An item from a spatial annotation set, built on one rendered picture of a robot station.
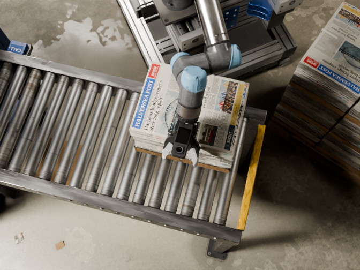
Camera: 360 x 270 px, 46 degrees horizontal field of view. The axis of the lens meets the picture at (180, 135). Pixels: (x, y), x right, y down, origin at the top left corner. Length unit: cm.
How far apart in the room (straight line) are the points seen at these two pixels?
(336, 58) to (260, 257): 116
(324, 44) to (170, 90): 75
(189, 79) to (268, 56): 137
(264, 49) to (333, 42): 70
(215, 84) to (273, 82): 123
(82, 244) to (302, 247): 123
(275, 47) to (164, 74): 116
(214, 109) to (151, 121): 22
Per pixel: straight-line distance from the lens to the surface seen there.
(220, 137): 144
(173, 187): 165
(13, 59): 199
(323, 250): 253
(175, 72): 131
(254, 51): 255
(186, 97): 125
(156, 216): 163
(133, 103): 176
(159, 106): 148
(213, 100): 150
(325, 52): 191
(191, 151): 138
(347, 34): 199
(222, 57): 133
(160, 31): 261
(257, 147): 169
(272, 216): 248
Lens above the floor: 241
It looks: 72 degrees down
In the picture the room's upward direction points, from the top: 3 degrees counter-clockwise
